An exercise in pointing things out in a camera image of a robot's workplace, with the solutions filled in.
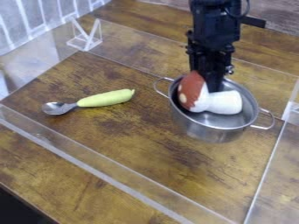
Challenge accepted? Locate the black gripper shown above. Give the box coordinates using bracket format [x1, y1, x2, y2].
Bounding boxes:
[186, 0, 242, 93]

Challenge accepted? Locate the red and white plush mushroom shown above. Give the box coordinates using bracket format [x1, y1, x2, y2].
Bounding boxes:
[178, 71, 243, 115]

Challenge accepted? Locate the silver metal pot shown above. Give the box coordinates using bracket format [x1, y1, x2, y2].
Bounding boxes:
[154, 77, 277, 144]

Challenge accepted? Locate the black wall strip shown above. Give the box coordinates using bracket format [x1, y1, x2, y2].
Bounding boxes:
[241, 16, 267, 28]

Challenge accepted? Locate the yellow handled metal spoon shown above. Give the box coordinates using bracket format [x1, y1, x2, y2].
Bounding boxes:
[42, 89, 135, 116]

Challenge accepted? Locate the clear acrylic triangle bracket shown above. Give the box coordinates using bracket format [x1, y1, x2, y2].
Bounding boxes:
[67, 18, 103, 52]

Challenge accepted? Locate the clear acrylic barrier wall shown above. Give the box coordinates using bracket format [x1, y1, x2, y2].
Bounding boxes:
[0, 0, 299, 224]

